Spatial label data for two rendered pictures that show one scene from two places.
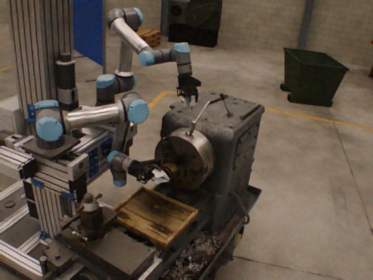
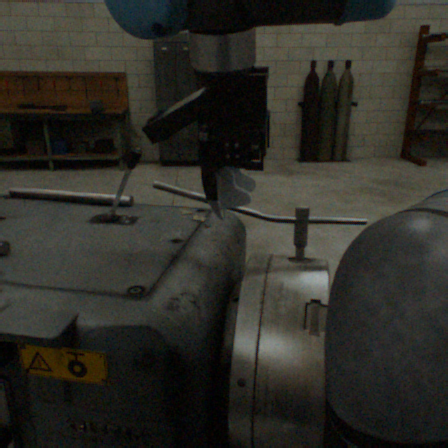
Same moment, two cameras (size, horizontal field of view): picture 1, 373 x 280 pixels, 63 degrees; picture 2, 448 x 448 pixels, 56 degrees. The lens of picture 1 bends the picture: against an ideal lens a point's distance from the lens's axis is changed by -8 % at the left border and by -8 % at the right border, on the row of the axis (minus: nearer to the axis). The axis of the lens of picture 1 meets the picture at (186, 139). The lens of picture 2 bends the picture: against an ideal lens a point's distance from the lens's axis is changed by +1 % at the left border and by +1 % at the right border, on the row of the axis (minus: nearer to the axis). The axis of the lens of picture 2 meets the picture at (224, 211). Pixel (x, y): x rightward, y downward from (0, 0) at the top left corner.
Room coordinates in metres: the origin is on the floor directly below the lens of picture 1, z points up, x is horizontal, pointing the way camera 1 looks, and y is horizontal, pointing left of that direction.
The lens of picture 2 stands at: (1.78, 0.53, 1.53)
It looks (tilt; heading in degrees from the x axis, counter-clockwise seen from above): 19 degrees down; 254
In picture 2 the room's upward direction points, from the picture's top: straight up
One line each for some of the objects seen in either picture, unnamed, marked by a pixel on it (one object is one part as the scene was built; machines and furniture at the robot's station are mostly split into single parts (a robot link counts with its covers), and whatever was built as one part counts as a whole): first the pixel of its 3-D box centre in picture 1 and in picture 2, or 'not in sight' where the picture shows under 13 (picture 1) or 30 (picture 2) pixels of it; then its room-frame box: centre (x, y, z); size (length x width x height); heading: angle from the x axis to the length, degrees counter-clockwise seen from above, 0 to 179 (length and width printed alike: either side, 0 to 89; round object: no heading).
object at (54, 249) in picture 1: (98, 259); not in sight; (0.93, 0.32, 0.90); 0.47 x 0.30 x 0.06; 62
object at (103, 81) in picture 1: (106, 86); not in sight; (1.88, 0.52, 1.33); 0.13 x 0.12 x 0.14; 139
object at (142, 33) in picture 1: (142, 39); not in sight; (9.70, 1.56, 0.22); 1.25 x 0.86 x 0.44; 170
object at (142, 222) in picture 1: (152, 214); not in sight; (1.27, 0.13, 0.89); 0.36 x 0.30 x 0.04; 62
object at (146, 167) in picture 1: (141, 171); not in sight; (1.36, 0.21, 1.08); 0.12 x 0.09 x 0.08; 60
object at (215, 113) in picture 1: (213, 136); (63, 338); (1.87, -0.17, 1.06); 0.59 x 0.48 x 0.39; 152
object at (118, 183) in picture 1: (118, 174); not in sight; (1.46, 0.35, 0.98); 0.11 x 0.08 x 0.11; 26
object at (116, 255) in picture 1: (102, 243); not in sight; (0.97, 0.31, 0.95); 0.43 x 0.17 x 0.05; 62
